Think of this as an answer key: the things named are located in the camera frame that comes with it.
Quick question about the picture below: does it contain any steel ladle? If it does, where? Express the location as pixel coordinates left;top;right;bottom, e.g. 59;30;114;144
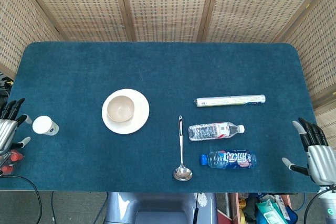
172;115;193;182

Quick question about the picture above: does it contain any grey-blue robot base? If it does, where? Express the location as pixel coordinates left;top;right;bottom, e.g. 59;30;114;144
104;191;219;224

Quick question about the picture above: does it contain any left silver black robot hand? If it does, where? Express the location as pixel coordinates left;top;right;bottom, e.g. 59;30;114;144
0;98;33;156

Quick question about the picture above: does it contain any white paper cup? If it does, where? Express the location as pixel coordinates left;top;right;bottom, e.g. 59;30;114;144
32;115;60;137

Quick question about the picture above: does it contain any woven bamboo screen panel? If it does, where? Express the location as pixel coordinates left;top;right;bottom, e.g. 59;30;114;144
196;0;336;44
274;0;336;154
17;0;136;42
111;0;218;42
0;0;62;79

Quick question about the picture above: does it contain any white perforated bracket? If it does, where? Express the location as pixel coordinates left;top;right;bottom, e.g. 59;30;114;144
196;193;209;208

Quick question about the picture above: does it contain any white round plate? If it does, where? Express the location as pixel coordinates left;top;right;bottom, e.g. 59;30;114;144
101;89;150;135

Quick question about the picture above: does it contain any blue label drink bottle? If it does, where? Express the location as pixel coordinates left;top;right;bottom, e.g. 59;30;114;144
201;150;258;170

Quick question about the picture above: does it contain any red capped bottle pack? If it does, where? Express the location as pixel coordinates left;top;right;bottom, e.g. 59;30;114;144
0;149;24;175

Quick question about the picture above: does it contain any black equipment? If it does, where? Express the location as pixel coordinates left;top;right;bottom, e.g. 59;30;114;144
0;71;14;111

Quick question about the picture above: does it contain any plastic wrap roll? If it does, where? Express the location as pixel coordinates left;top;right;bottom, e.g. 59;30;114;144
194;94;267;108

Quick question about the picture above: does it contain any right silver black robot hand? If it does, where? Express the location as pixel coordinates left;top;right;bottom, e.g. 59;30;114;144
281;117;336;186

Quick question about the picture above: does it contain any dark blue table mat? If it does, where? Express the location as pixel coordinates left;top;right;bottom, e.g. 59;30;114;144
0;41;330;193

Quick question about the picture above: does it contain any clear water bottle white cap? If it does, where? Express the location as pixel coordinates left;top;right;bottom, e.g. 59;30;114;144
188;122;246;142

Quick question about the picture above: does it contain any blue bag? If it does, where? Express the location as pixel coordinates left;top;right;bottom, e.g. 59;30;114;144
282;204;300;224

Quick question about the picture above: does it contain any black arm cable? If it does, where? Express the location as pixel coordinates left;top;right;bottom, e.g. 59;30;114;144
304;187;329;224
0;174;43;224

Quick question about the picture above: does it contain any beige bowl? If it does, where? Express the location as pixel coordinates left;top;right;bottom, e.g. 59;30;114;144
106;95;135;123

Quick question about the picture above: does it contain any red storage box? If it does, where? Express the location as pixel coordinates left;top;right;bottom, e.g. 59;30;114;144
227;192;293;224

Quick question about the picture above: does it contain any green white pouch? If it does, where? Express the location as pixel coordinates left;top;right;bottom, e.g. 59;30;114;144
256;199;288;224

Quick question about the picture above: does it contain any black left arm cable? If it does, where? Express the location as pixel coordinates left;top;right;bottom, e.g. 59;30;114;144
0;174;43;224

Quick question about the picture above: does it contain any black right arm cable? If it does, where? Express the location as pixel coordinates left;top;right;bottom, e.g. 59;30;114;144
304;187;329;224

